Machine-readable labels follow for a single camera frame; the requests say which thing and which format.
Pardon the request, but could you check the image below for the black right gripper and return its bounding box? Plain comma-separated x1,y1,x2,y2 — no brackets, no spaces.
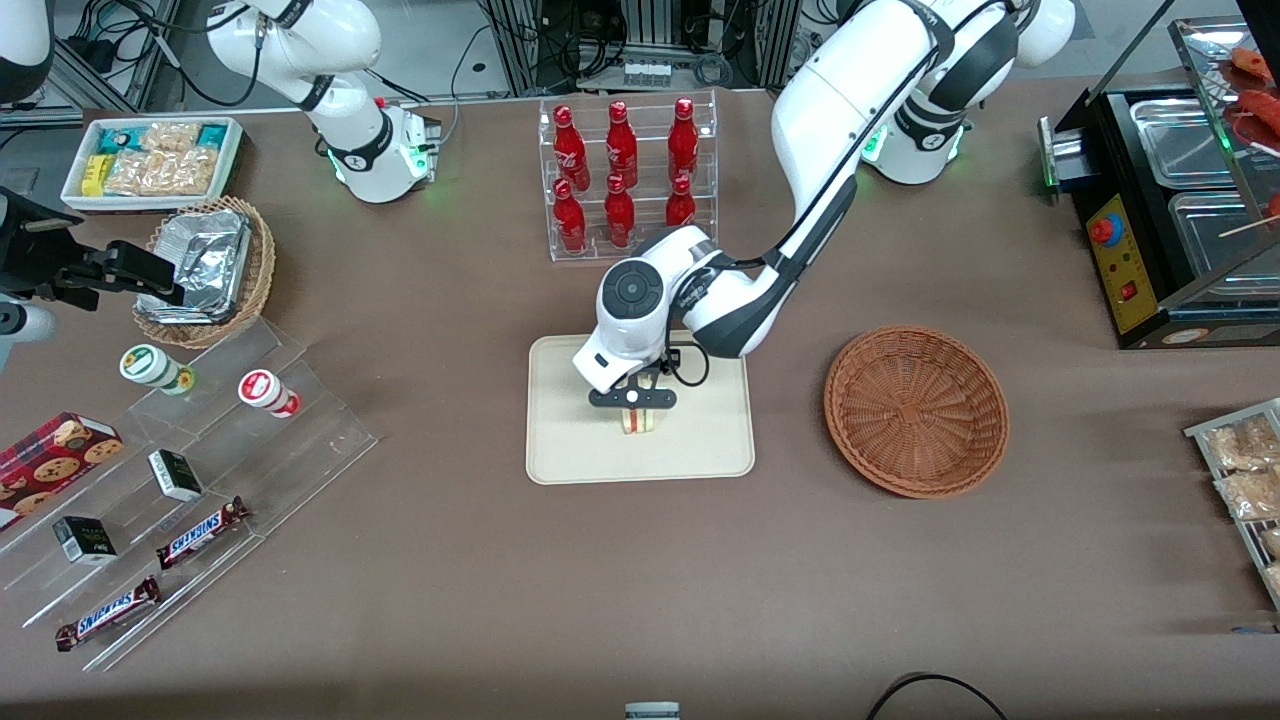
0,190,188,311

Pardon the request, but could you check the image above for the beige rectangular plastic tray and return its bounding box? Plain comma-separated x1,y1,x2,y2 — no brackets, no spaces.
526,328,757,486

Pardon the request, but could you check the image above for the light wicker basket with foil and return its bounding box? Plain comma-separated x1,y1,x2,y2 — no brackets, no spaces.
132,195,277,350

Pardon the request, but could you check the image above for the round brown wicker basket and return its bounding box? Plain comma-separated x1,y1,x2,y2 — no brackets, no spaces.
823,324,1011,500

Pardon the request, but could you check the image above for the aluminium foil container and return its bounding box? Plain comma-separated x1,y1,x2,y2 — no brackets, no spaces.
158,209,252,313
136,288,227,325

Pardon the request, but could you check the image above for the green lid yogurt cup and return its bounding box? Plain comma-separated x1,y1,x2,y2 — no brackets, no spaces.
119,343,197,396

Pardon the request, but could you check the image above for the white rectangular snack bin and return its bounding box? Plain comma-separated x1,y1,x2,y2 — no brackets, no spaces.
59,116,247,214

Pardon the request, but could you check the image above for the clear large rice cracker bag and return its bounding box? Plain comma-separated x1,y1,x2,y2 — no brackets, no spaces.
104,147,217,197

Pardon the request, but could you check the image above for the clear small rice cracker bag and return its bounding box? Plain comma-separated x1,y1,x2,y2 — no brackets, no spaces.
139,121,202,154

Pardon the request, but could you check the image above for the red lid yogurt cup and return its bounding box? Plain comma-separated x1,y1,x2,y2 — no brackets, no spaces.
237,368,302,419

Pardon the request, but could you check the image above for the red tartan cookie box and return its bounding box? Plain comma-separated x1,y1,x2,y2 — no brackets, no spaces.
0,411,125,532

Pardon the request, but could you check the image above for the red cola bottle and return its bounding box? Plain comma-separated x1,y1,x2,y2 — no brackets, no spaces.
605,100,640,189
603,173,637,249
551,178,589,254
667,97,701,184
664,174,698,230
552,104,592,192

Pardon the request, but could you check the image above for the small black drink carton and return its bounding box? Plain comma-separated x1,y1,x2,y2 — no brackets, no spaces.
51,515,119,566
147,448,205,503

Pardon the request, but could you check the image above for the clear acrylic stepped display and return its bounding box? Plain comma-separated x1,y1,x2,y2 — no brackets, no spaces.
0,317,380,674

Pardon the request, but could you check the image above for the clear acrylic bottle rack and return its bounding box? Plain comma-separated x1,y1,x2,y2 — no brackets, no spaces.
537,89,720,264

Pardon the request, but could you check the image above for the Snickers chocolate bar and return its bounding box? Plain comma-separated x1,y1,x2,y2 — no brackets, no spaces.
54,575,164,653
154,496,252,571

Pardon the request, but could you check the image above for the black food warmer appliance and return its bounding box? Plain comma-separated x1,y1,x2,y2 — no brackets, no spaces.
1038,17,1280,350

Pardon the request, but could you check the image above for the steel warmer pan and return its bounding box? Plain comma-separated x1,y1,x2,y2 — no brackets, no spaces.
1167,189,1280,279
1129,96,1243,189

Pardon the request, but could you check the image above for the red sausage on skewer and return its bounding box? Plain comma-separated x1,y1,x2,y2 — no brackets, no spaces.
1238,88,1280,138

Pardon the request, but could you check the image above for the black floor cable loop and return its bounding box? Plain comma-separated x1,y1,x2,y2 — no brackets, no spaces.
864,672,1012,720

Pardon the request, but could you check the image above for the aluminium profile frame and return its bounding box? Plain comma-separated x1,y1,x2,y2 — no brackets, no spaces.
478,0,803,97

